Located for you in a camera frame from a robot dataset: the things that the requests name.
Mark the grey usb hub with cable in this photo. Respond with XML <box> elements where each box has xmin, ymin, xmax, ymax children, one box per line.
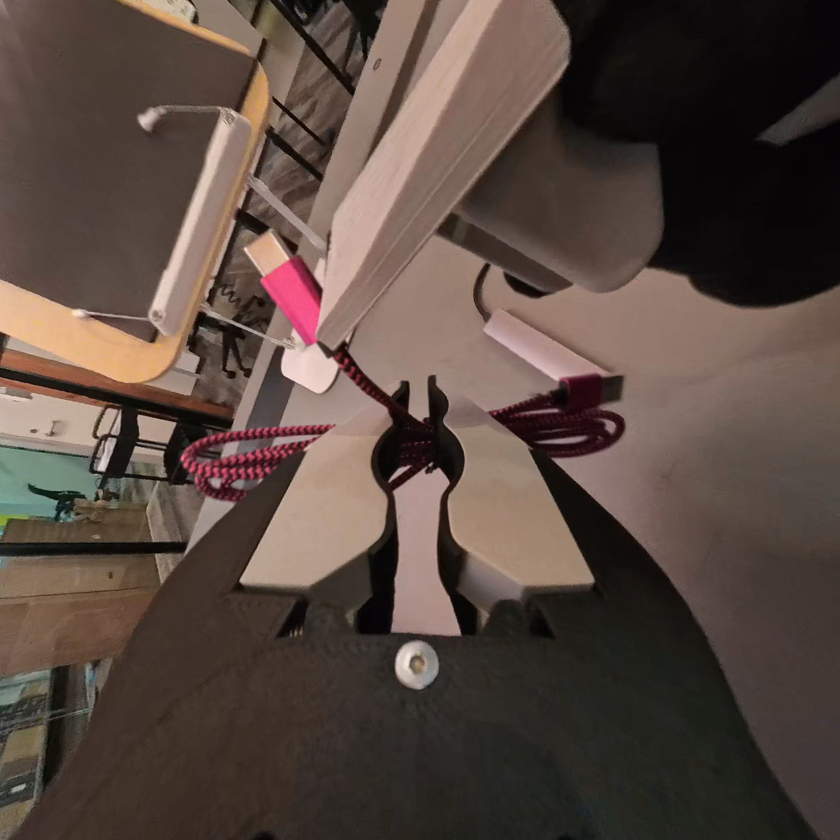
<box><xmin>472</xmin><ymin>261</ymin><xmax>595</xmax><ymax>385</ymax></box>

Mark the black metal cart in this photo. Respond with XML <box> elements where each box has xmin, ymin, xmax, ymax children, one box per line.
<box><xmin>91</xmin><ymin>406</ymin><xmax>198</xmax><ymax>487</ymax></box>

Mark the wooden desk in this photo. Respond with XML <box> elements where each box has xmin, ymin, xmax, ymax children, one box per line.
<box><xmin>0</xmin><ymin>348</ymin><xmax>235</xmax><ymax>422</ymax></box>

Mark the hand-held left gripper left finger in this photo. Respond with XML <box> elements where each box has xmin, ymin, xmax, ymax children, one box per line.
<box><xmin>239</xmin><ymin>379</ymin><xmax>411</xmax><ymax>614</ymax></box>

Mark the pink braided usb cable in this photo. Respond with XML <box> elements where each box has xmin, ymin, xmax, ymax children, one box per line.
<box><xmin>180</xmin><ymin>231</ymin><xmax>626</xmax><ymax>504</ymax></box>

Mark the black office chair base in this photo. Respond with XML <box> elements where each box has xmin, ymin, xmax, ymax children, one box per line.
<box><xmin>215</xmin><ymin>320</ymin><xmax>254</xmax><ymax>379</ymax></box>

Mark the black coiled cable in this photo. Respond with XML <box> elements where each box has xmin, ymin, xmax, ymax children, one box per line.
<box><xmin>215</xmin><ymin>279</ymin><xmax>265</xmax><ymax>311</ymax></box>

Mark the person's right hand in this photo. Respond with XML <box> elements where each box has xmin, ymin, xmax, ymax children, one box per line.
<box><xmin>554</xmin><ymin>0</ymin><xmax>840</xmax><ymax>308</ymax></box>

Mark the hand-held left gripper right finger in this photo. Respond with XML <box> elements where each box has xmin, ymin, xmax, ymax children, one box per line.
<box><xmin>428</xmin><ymin>375</ymin><xmax>595</xmax><ymax>627</ymax></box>

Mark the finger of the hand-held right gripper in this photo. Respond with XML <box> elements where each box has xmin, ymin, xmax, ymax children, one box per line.
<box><xmin>317</xmin><ymin>0</ymin><xmax>573</xmax><ymax>350</ymax></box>

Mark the wooden board with dark panel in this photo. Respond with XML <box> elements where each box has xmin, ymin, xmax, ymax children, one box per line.
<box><xmin>0</xmin><ymin>0</ymin><xmax>271</xmax><ymax>385</ymax></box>

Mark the white tablet stand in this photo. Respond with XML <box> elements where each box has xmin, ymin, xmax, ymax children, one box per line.
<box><xmin>138</xmin><ymin>105</ymin><xmax>340</xmax><ymax>395</ymax></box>

